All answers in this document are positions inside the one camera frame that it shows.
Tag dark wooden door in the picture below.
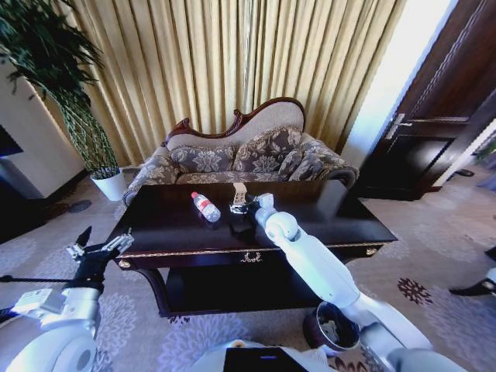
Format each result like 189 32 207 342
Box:
353 0 496 202

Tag silver door handle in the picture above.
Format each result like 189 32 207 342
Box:
384 112 414 140

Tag dark wooden coffee table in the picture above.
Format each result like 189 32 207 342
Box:
104 179 399 319

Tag floral upholstered wooden sofa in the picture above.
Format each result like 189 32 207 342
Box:
122 96 361 207

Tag long floral sofa cushion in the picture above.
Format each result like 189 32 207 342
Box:
169 146 236 175

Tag white wall cabinet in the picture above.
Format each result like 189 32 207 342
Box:
0 60 87 199

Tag small floral sofa cushion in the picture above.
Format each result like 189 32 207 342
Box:
277 148 325 182

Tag golden pleated curtain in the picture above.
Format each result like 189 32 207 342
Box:
49 0 408 168

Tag white plant pot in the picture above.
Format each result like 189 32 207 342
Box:
89 167 127 203

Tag tall green potted plant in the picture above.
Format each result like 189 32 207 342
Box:
0 0 119 181

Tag dark television screen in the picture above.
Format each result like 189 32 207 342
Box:
0 123 25 158

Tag black and white device foot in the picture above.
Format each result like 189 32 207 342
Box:
449 246 496 299

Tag large floral sofa cushion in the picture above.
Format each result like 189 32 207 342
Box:
232 127 304 174

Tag dark round trash bin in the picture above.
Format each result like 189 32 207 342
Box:
303 301 362 354

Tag clear plastic water bottle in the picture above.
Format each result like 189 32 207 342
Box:
190 191 222 223

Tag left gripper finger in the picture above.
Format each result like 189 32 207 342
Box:
101 228 136 257
65 226 93 261

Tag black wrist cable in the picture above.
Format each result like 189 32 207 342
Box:
0 274 81 284

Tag white robot front shell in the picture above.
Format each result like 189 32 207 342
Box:
189 339 331 372

